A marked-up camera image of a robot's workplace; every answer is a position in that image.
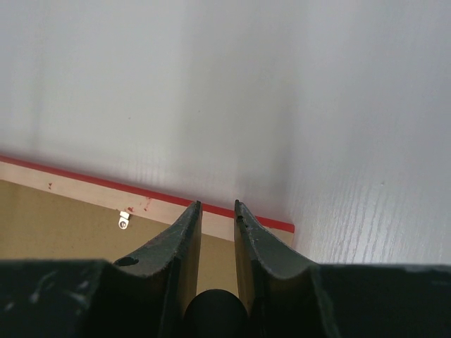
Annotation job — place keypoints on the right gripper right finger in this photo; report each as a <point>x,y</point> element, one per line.
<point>274,282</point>

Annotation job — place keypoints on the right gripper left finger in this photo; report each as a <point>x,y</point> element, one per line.
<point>166,271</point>

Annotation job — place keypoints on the red picture frame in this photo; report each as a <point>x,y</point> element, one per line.
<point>52,213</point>

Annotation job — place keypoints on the silver frame retaining clip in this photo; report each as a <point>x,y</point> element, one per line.
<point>124,219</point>

